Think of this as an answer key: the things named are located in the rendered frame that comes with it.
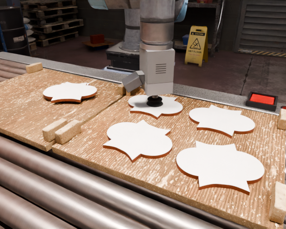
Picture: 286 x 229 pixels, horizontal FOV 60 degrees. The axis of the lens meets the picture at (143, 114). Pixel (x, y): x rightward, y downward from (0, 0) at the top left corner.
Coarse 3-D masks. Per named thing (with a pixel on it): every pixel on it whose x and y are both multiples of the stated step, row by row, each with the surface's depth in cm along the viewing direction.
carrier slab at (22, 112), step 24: (48, 72) 88; (0, 96) 70; (24, 96) 70; (96, 96) 70; (120, 96) 70; (0, 120) 58; (24, 120) 58; (48, 120) 58; (72, 120) 58; (48, 144) 49
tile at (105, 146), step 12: (108, 132) 51; (120, 132) 51; (132, 132) 51; (144, 132) 51; (156, 132) 51; (168, 132) 52; (108, 144) 48; (120, 144) 48; (132, 144) 48; (144, 144) 48; (156, 144) 48; (168, 144) 48; (132, 156) 44; (144, 156) 45; (156, 156) 45
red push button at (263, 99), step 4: (252, 96) 71; (256, 96) 71; (260, 96) 71; (264, 96) 71; (252, 100) 69; (256, 100) 69; (260, 100) 69; (264, 100) 69; (268, 100) 69; (272, 100) 69; (272, 104) 67
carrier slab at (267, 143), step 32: (128, 96) 70; (96, 128) 54; (160, 128) 54; (192, 128) 54; (256, 128) 54; (96, 160) 45; (128, 160) 45; (160, 160) 45; (160, 192) 39; (192, 192) 38; (224, 192) 38; (256, 192) 38; (256, 224) 33
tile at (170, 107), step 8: (136, 96) 68; (144, 96) 68; (160, 96) 68; (128, 104) 64; (136, 104) 63; (144, 104) 63; (168, 104) 63; (176, 104) 63; (136, 112) 60; (144, 112) 60; (152, 112) 59; (160, 112) 59; (168, 112) 59; (176, 112) 59
